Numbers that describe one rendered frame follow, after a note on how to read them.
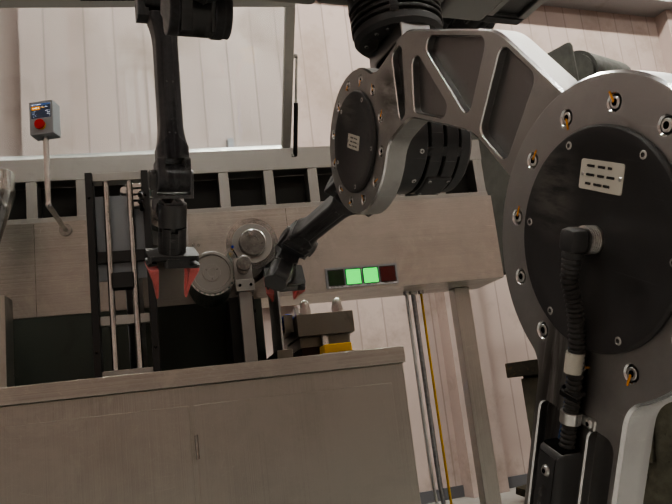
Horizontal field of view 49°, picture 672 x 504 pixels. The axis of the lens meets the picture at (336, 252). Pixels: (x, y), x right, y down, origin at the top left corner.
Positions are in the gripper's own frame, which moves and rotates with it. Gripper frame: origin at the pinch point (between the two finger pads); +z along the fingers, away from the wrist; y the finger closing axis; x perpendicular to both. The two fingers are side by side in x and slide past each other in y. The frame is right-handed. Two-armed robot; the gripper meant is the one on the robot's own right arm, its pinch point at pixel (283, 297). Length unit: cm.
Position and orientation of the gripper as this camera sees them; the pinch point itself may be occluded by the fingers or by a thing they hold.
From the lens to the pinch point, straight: 199.3
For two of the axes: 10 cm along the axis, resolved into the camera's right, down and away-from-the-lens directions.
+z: -1.0, 6.7, 7.4
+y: 9.7, -0.9, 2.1
